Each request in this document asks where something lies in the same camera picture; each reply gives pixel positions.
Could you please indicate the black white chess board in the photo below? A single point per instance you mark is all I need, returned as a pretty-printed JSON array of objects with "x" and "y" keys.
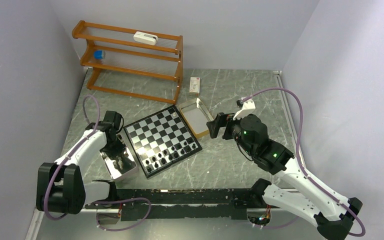
[{"x": 159, "y": 140}]

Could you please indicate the blue cap on rack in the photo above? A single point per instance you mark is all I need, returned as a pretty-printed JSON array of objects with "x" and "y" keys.
[{"x": 99, "y": 54}]

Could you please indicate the white device on rack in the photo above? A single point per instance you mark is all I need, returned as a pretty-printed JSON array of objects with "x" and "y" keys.
[{"x": 145, "y": 38}]

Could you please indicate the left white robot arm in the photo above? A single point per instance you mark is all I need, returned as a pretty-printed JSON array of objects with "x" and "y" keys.
[{"x": 60, "y": 184}]

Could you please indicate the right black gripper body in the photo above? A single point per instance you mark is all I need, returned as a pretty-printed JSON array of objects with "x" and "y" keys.
[{"x": 233, "y": 127}]

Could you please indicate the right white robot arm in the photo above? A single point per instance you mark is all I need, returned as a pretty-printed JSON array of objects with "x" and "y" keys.
[{"x": 331, "y": 213}]

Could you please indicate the silver tin with white pieces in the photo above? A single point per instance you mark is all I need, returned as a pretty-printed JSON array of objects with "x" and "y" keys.
[{"x": 119, "y": 160}]

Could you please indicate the wooden three-tier rack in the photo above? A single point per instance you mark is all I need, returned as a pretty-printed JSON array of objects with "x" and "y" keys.
[{"x": 125, "y": 55}]

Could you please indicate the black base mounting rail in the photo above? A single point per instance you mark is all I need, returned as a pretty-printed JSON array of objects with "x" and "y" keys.
[{"x": 232, "y": 203}]

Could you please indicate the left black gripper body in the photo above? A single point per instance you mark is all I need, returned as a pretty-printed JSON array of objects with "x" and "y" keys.
[{"x": 113, "y": 148}]

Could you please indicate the small white red box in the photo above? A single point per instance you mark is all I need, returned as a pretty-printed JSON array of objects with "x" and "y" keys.
[{"x": 194, "y": 85}]

